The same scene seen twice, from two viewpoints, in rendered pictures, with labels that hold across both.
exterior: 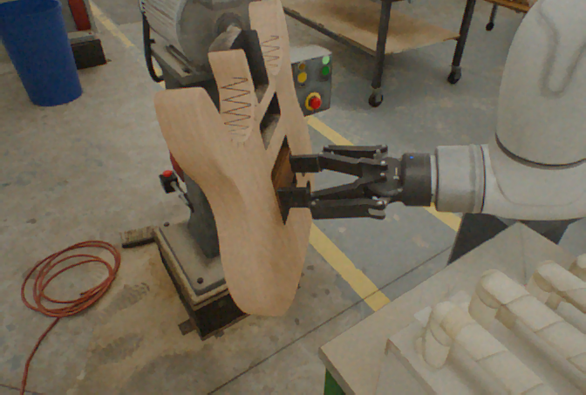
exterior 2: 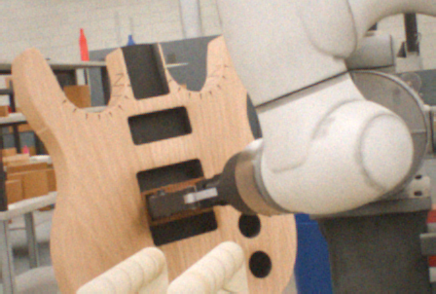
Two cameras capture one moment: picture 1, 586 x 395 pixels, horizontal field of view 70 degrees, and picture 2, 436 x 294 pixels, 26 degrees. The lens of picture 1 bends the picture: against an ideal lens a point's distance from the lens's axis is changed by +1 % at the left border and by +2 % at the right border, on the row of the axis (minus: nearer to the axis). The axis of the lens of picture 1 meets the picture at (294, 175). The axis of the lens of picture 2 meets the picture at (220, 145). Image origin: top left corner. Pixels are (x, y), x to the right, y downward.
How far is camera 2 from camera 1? 101 cm
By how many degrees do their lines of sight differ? 54
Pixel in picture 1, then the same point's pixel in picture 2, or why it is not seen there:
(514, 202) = (271, 168)
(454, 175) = (247, 153)
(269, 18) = (217, 50)
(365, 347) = not seen: outside the picture
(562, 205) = (298, 164)
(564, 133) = (239, 60)
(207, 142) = (26, 85)
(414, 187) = (226, 173)
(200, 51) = not seen: hidden behind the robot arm
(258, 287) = (63, 254)
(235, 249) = (58, 213)
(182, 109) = (18, 60)
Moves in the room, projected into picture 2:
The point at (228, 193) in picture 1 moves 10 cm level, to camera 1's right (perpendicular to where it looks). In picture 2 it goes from (56, 149) to (106, 146)
